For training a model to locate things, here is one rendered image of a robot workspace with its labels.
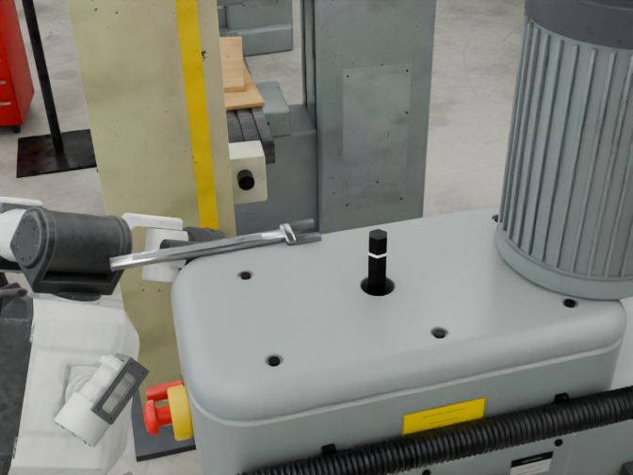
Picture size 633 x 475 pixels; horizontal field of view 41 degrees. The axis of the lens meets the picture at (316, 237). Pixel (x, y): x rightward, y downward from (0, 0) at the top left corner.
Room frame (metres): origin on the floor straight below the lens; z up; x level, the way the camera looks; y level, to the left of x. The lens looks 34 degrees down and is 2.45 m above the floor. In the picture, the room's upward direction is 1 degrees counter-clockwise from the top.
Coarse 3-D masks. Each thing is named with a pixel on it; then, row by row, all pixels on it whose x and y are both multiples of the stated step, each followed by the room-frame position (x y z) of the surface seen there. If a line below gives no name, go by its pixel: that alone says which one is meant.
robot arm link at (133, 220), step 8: (128, 216) 1.29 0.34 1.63; (136, 216) 1.29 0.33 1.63; (144, 216) 1.29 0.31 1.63; (152, 216) 1.29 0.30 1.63; (128, 224) 1.28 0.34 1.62; (136, 224) 1.28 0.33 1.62; (144, 224) 1.28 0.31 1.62; (152, 224) 1.28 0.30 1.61; (160, 224) 1.28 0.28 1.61; (168, 224) 1.29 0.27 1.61; (176, 224) 1.29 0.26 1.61
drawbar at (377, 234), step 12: (372, 240) 0.72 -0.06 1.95; (384, 240) 0.72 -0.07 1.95; (372, 252) 0.72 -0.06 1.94; (384, 252) 0.72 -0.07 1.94; (372, 264) 0.72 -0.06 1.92; (384, 264) 0.72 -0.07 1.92; (372, 276) 0.72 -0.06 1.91; (384, 276) 0.72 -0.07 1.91; (372, 288) 0.72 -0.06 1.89; (384, 288) 0.72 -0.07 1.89
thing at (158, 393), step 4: (180, 380) 0.77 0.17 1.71; (164, 384) 0.77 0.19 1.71; (168, 384) 0.77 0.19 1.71; (172, 384) 0.77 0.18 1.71; (176, 384) 0.77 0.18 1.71; (180, 384) 0.77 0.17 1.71; (148, 388) 0.76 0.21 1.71; (152, 388) 0.76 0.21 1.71; (156, 388) 0.76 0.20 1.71; (160, 388) 0.76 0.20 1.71; (164, 388) 0.76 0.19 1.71; (168, 388) 0.76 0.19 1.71; (148, 392) 0.76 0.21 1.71; (152, 392) 0.76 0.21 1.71; (156, 392) 0.76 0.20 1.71; (160, 392) 0.76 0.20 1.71; (164, 392) 0.76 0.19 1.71; (148, 396) 0.75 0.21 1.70; (152, 396) 0.75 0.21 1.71; (156, 396) 0.75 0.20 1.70; (160, 396) 0.75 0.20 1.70; (164, 396) 0.75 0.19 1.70; (148, 400) 0.75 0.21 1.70; (156, 400) 0.75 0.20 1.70; (160, 400) 0.75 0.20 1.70; (164, 400) 0.75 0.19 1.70; (168, 400) 0.76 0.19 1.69
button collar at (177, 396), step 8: (168, 392) 0.67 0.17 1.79; (176, 392) 0.67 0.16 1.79; (184, 392) 0.67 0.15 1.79; (176, 400) 0.66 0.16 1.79; (184, 400) 0.66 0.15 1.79; (176, 408) 0.65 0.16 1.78; (184, 408) 0.65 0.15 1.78; (176, 416) 0.65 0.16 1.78; (184, 416) 0.65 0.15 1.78; (176, 424) 0.64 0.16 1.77; (184, 424) 0.64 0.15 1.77; (176, 432) 0.64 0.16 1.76; (184, 432) 0.64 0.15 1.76; (192, 432) 0.65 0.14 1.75
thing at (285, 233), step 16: (288, 224) 0.84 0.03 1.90; (304, 224) 0.84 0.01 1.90; (224, 240) 0.81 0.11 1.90; (240, 240) 0.81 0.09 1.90; (256, 240) 0.81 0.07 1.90; (272, 240) 0.81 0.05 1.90; (288, 240) 0.81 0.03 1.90; (304, 240) 0.81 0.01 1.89; (320, 240) 0.82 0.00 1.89; (128, 256) 0.78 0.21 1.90; (144, 256) 0.78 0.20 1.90; (160, 256) 0.78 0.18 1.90; (176, 256) 0.78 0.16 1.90; (192, 256) 0.79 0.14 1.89
